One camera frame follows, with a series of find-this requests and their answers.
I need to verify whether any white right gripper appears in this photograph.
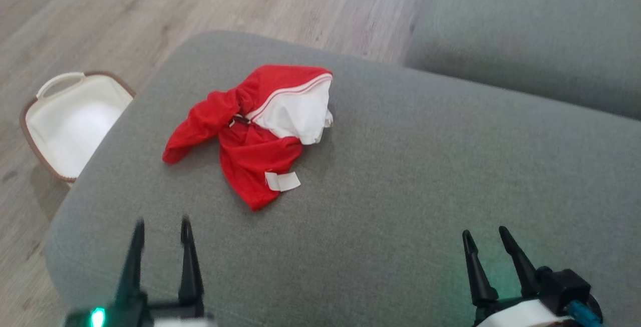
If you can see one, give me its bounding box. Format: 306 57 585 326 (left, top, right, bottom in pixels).
463 226 572 327

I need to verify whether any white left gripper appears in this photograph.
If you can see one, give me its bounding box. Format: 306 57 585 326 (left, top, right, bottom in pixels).
64 217 218 327

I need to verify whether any red shirt with white sleeves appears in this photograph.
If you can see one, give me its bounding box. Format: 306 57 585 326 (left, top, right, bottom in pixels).
162 64 335 211

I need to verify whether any grey sofa seat cushion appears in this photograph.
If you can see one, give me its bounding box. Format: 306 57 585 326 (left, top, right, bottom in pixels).
47 30 641 327

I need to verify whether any white laundry basket brown rim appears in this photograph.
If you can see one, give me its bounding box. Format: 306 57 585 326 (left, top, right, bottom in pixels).
19 71 137 184

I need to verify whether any grey sofa back cushion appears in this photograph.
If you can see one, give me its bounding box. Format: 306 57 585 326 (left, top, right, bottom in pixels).
403 0 641 121

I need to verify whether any blue right camera cable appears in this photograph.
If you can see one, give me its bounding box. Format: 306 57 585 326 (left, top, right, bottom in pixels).
568 300 604 327

